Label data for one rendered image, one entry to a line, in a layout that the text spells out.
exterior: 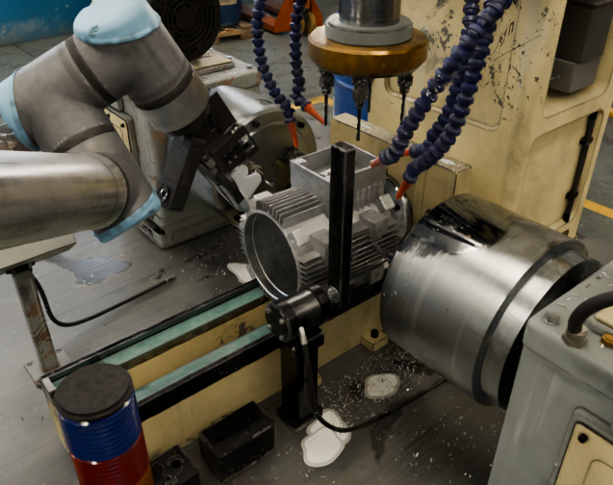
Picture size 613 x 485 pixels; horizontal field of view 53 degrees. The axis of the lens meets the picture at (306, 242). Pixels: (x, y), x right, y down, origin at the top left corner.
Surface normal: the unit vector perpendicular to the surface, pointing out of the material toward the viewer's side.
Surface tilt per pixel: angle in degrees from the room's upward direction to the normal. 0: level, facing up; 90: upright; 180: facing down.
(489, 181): 90
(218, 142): 30
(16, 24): 90
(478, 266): 36
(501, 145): 90
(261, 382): 90
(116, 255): 0
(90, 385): 0
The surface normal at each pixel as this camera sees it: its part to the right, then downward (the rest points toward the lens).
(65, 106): 0.33, -0.15
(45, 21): 0.65, 0.41
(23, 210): 0.98, 0.17
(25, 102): 0.07, 0.22
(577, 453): -0.78, 0.34
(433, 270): -0.60, -0.27
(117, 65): 0.29, 0.56
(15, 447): 0.00, -0.84
